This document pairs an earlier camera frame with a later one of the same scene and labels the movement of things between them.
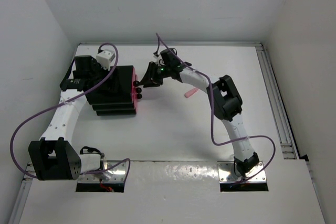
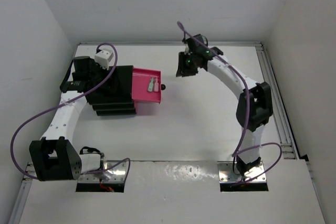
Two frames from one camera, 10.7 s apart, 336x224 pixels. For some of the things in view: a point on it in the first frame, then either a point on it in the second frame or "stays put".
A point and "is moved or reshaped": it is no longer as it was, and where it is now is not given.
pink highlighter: (190, 93) is moved or reshaped
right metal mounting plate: (224, 169) stays put
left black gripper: (108, 84) stays put
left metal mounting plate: (116, 174) stays put
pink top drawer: (135, 82) is moved or reshaped
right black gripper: (151, 78) → (182, 71)
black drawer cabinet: (114, 96) stays put
